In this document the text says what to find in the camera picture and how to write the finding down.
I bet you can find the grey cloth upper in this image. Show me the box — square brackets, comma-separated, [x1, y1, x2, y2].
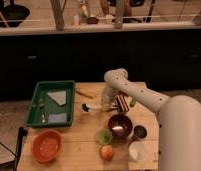
[47, 91, 66, 106]

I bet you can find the grey cloth lower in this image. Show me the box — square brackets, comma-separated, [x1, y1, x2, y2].
[48, 113, 67, 123]

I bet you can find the green vegetable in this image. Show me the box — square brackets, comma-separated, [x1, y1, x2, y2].
[129, 98, 137, 107]

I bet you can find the yellow banana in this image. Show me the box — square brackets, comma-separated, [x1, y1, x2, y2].
[76, 90, 94, 99]

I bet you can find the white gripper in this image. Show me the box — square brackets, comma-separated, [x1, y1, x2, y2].
[101, 87, 118, 110]

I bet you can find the grey cloth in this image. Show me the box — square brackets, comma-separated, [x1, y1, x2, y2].
[47, 91, 66, 106]
[48, 113, 67, 123]

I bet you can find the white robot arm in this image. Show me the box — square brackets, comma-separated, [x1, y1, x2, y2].
[101, 68, 201, 171]

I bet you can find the black clamp stand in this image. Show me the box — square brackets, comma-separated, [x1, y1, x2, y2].
[13, 127, 28, 171]

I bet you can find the white cup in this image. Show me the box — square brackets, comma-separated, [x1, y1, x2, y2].
[128, 141, 147, 162]

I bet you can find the orange apple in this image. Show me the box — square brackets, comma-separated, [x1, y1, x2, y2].
[100, 145, 114, 160]

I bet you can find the white handled dish brush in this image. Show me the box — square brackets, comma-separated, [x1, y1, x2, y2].
[82, 103, 108, 112]

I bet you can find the orange plastic bowl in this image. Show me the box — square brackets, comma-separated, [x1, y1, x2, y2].
[31, 130, 62, 164]

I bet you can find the green plastic tray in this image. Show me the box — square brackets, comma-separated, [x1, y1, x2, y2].
[26, 80, 75, 128]

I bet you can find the dark red bowl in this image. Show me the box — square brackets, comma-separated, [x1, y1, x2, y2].
[108, 114, 133, 139]

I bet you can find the dark metal cup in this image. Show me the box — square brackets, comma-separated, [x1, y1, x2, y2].
[133, 125, 147, 140]

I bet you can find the green plastic cup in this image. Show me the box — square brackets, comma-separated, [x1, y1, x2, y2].
[95, 129, 112, 145]

